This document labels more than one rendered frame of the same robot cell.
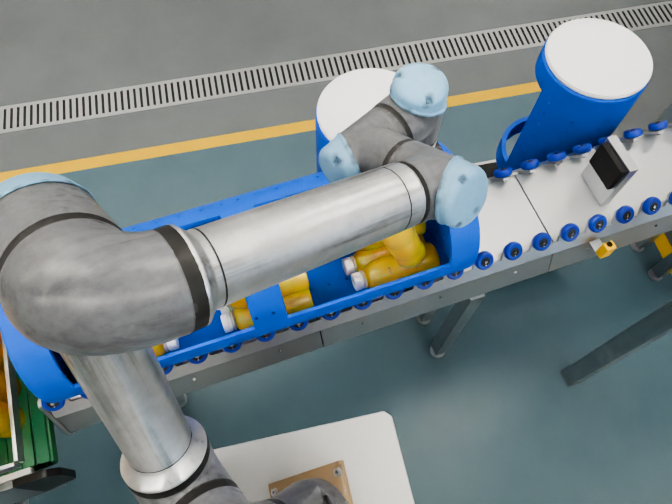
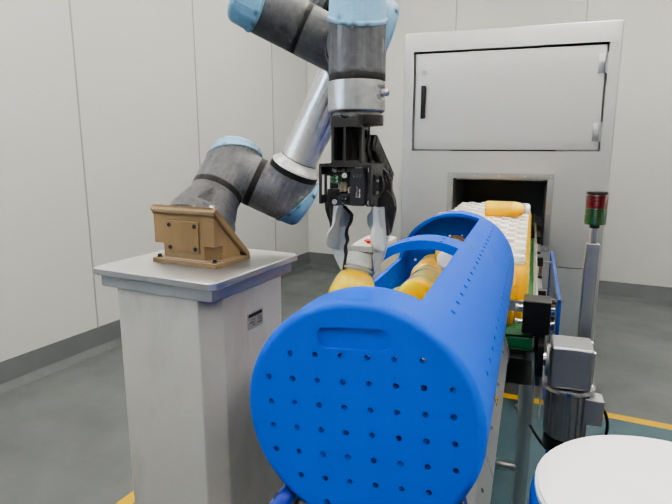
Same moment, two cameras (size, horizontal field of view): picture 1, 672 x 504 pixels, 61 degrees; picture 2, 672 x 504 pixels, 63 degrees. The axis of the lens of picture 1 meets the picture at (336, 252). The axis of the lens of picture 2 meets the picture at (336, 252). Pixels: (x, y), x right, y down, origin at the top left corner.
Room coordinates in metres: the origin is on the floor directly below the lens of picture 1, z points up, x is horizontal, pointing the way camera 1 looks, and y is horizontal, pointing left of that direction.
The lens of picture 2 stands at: (0.98, -0.70, 1.40)
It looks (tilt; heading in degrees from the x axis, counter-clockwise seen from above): 11 degrees down; 130
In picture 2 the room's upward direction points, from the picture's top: straight up
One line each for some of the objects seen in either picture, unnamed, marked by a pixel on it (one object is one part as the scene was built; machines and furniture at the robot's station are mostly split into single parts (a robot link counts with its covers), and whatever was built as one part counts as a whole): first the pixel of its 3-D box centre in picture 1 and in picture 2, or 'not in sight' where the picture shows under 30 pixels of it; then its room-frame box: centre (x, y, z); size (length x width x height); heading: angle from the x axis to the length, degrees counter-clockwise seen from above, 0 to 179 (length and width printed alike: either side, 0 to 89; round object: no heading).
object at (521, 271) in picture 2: not in sight; (516, 289); (0.38, 0.82, 0.98); 0.07 x 0.07 x 0.17
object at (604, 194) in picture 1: (605, 172); not in sight; (0.78, -0.64, 1.00); 0.10 x 0.04 x 0.15; 21
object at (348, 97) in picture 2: not in sight; (358, 100); (0.52, -0.10, 1.46); 0.08 x 0.08 x 0.05
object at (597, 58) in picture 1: (598, 57); not in sight; (1.12, -0.68, 1.03); 0.28 x 0.28 x 0.01
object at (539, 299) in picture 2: not in sight; (534, 316); (0.48, 0.72, 0.95); 0.10 x 0.07 x 0.10; 21
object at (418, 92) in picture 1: (414, 109); (357, 38); (0.51, -0.10, 1.54); 0.09 x 0.08 x 0.11; 135
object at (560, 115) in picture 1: (541, 155); not in sight; (1.12, -0.68, 0.59); 0.28 x 0.28 x 0.88
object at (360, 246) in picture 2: not in sight; (374, 255); (-0.04, 0.69, 1.05); 0.20 x 0.10 x 0.10; 111
